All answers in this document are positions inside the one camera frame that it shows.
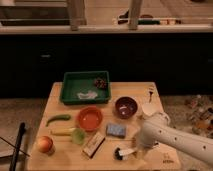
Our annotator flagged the green plastic tray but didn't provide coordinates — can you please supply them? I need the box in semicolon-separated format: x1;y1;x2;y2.
60;71;111;105

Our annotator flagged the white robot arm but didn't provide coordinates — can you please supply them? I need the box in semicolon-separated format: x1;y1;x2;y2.
136;112;213;166

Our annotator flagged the wooden post left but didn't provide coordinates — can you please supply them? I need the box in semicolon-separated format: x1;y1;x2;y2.
67;0;87;31

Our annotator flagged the green yellow scoop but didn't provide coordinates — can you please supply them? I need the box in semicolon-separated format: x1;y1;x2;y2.
50;128;85;145

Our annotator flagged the red bowl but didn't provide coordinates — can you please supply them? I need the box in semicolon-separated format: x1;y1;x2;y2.
77;106;103;132

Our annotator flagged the small dark tool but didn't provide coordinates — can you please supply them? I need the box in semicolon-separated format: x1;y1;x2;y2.
148;88;154;103

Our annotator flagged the wooden block eraser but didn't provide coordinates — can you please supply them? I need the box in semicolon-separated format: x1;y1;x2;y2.
83;132;105;158

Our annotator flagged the white cup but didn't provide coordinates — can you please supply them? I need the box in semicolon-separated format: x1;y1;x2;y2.
142;103;157;117

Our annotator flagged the red apple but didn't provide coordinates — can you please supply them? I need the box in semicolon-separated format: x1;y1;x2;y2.
36;136;53;154

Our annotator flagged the black pole stand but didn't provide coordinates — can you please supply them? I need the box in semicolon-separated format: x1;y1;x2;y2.
9;122;25;171

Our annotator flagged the wooden post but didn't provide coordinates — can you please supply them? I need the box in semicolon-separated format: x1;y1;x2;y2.
67;0;87;31
128;0;143;30

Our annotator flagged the dark brown bowl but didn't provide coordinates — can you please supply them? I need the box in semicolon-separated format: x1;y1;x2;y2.
115;97;138;119

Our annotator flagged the white black dish brush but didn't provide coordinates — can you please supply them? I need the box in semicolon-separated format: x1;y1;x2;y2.
114;148;136;160

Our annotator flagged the blue sponge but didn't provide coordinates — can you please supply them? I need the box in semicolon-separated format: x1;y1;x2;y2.
106;123;126;138

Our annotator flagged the pine cone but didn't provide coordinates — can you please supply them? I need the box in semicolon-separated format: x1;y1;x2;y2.
94;78;107;89

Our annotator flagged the green chili pepper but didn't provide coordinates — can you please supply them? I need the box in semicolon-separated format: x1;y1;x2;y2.
46;114;71;127

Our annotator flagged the wooden post right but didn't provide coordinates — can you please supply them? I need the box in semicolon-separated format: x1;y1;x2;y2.
128;0;143;30

